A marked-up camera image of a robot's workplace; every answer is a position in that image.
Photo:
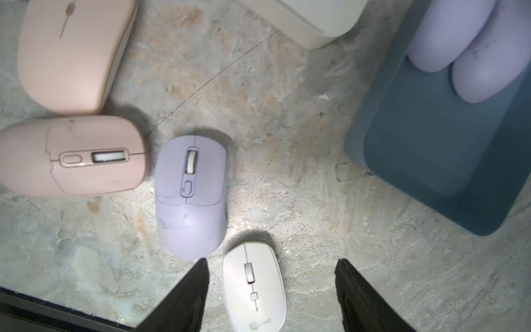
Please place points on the peach flat mouse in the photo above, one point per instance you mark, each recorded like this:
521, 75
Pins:
69, 52

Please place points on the white mouse with logo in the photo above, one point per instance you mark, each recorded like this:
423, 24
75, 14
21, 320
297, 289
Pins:
255, 297

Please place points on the cream storage tray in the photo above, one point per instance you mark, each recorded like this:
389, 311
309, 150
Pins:
309, 23

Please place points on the purple mouse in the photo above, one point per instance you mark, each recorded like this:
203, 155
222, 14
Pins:
446, 30
499, 53
191, 178

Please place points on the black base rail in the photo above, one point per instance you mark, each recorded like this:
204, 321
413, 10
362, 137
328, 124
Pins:
20, 312

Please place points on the pink mouse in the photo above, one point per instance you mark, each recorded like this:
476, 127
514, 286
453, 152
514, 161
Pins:
79, 156

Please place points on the blue storage tray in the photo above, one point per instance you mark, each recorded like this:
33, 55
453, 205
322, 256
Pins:
467, 162

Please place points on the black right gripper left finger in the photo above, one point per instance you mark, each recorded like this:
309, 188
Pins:
183, 308

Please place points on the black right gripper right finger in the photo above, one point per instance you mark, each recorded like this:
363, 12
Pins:
363, 309

